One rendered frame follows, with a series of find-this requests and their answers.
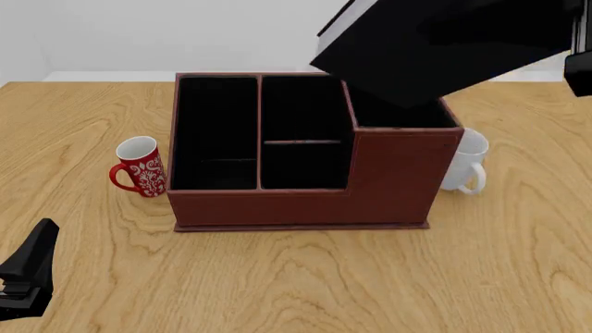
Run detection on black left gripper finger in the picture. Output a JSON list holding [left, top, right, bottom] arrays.
[[0, 217, 61, 283]]

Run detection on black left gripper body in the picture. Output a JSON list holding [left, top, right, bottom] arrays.
[[0, 275, 54, 319]]

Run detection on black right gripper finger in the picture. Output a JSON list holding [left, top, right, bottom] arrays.
[[563, 50, 592, 99]]

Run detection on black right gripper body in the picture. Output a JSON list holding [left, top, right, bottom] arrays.
[[571, 0, 592, 54]]

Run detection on red-brown desk caddy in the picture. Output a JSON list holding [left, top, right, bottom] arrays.
[[166, 71, 465, 233]]

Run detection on red mug with white pattern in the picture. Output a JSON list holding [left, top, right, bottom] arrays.
[[108, 135, 168, 199]]

